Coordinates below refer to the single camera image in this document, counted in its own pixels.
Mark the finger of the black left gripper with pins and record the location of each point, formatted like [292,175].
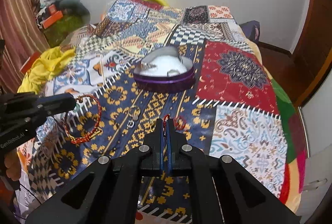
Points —
[29,103]
[22,122]

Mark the colourful patchwork bedspread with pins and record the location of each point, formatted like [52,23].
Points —
[235,106]

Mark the left hand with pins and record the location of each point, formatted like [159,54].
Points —
[13,165]

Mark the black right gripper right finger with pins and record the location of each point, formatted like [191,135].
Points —
[221,190]

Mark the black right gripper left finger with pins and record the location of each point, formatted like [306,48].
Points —
[107,190]

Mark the orange box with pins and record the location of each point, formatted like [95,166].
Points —
[52,19]

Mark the striped brown curtain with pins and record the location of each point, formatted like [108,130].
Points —
[22,38]

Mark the green cloth covered stand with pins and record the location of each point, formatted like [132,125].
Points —
[58,31]

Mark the pile of clothes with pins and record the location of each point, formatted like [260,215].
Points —
[74,7]

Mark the purple heart-shaped jewelry box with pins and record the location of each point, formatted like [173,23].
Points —
[174,73]

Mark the dark blue pillow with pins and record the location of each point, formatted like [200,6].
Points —
[251,30]

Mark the yellow blanket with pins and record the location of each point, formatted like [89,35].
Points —
[49,65]

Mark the striped patterned pillow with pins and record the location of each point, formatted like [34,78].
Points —
[84,37]

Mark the brown wooden door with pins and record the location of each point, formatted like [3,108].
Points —
[313,51]

